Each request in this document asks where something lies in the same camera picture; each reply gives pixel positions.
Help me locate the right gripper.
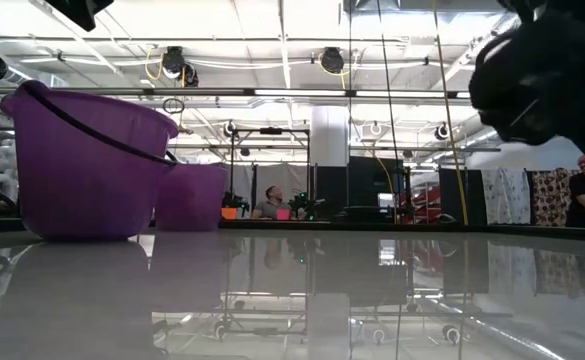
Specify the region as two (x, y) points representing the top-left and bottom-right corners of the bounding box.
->
(471, 9), (585, 166)

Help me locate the purple halloween bucket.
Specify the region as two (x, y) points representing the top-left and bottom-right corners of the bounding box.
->
(0, 79), (181, 243)
(153, 162), (230, 233)

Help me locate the white floral cloth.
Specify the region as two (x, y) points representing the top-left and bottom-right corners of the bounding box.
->
(480, 166), (532, 225)

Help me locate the brown circle patterned cloth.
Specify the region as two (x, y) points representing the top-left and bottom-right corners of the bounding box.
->
(530, 169), (573, 227)

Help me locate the black curtain panel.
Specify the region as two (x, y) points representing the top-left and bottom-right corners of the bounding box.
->
(438, 167), (484, 224)

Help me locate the red metal rack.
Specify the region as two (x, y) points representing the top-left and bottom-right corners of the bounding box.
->
(396, 184), (443, 224)

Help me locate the white humanoid robot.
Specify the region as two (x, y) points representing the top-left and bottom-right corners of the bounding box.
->
(0, 138), (22, 205)

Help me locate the white pillar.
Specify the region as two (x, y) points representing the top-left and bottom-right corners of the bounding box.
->
(310, 104), (351, 168)

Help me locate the long ceiling light bar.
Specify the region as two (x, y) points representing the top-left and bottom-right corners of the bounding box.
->
(139, 87), (473, 100)

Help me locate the white curtain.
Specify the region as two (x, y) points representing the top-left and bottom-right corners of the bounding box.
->
(221, 162), (313, 221)

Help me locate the yellow power cable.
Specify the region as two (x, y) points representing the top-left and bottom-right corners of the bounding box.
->
(431, 0), (469, 224)

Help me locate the black power cable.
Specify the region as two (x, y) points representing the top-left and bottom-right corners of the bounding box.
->
(374, 0), (400, 225)

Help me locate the black metal frame rig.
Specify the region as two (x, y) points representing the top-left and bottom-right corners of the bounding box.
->
(227, 126), (313, 222)

